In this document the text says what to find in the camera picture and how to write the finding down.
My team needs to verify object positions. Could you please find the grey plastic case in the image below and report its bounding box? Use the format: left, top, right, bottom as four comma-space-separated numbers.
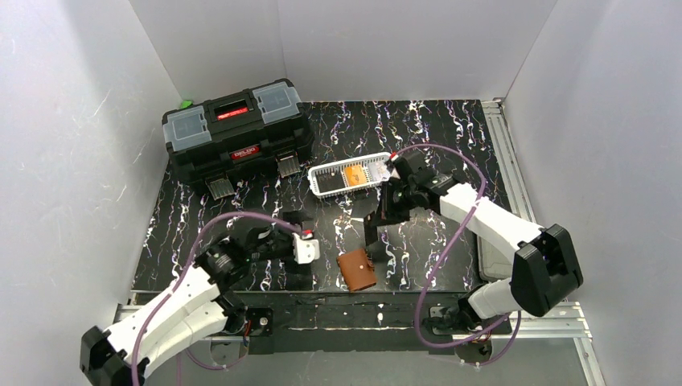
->
477, 236, 517, 282

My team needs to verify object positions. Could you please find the aluminium frame rail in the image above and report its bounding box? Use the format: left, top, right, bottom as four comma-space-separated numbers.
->
482, 98, 561, 291

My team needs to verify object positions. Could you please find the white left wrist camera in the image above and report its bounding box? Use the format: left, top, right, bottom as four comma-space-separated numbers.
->
293, 234, 320, 265

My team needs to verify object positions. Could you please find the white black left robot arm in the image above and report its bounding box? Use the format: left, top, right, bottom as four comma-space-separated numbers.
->
80, 211, 320, 385

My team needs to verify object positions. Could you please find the white plastic basket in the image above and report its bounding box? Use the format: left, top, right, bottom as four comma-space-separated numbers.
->
307, 152, 392, 199

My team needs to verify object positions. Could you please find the black credit card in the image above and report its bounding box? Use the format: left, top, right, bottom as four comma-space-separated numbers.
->
317, 173, 346, 194

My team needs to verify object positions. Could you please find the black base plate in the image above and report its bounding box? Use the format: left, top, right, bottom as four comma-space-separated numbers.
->
194, 289, 512, 355

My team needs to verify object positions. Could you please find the brown leather card holder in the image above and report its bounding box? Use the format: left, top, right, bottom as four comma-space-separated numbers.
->
336, 248, 377, 292

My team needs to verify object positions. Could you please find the orange credit card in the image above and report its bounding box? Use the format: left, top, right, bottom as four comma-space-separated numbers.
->
343, 165, 368, 187

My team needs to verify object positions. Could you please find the white credit card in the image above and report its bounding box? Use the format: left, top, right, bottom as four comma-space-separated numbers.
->
368, 161, 392, 183

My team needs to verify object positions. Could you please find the black plastic toolbox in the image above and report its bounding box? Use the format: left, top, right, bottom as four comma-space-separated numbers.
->
162, 78, 315, 200

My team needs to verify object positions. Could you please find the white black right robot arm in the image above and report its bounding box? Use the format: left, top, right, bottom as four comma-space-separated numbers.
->
364, 154, 583, 329

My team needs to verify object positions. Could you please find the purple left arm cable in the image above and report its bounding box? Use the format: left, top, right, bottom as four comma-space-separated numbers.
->
129, 211, 314, 386

